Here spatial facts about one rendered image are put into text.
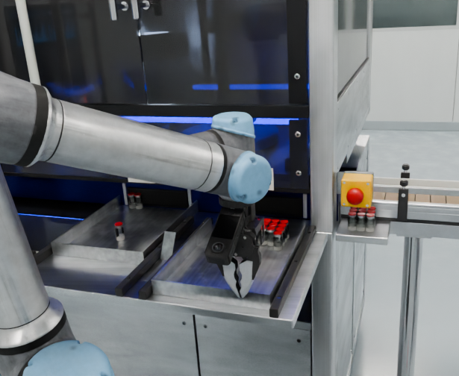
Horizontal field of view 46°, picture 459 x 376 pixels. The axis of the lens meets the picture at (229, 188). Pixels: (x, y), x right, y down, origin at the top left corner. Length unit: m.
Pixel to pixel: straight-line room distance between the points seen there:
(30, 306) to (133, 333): 0.99
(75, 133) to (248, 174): 0.26
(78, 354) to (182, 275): 0.48
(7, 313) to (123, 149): 0.30
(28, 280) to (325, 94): 0.79
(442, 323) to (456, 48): 3.69
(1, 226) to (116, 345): 1.15
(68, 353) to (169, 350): 0.99
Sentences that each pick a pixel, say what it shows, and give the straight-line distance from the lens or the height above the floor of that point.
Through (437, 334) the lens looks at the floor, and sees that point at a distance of 2.62.
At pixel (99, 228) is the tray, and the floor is 0.88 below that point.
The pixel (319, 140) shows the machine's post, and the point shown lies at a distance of 1.32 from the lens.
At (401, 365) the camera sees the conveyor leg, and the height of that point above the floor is 0.40.
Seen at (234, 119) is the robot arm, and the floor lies 1.27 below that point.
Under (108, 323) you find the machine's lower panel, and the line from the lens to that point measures 1.83.
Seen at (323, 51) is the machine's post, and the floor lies 1.34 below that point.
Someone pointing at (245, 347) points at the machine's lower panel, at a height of 0.49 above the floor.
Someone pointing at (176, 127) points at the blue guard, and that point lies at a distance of 1.43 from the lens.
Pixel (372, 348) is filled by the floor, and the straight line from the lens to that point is 2.49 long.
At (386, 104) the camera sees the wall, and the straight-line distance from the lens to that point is 5.98.
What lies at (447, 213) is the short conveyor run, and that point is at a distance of 1.47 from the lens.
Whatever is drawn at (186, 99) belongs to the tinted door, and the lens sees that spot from 1.41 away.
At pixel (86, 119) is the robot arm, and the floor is 1.34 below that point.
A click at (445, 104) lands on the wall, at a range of 5.98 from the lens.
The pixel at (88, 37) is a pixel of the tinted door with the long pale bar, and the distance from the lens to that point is 1.52.
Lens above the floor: 1.47
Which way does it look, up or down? 20 degrees down
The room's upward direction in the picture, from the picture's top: 4 degrees counter-clockwise
